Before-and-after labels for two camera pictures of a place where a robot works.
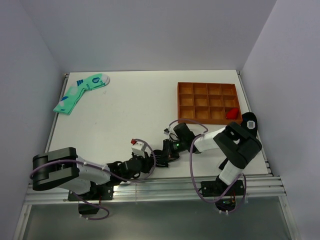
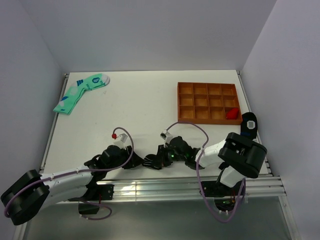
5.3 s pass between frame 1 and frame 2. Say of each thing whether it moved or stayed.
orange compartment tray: stayed
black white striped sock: moved
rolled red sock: stayed
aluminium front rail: stayed
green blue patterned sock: stayed
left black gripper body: moved
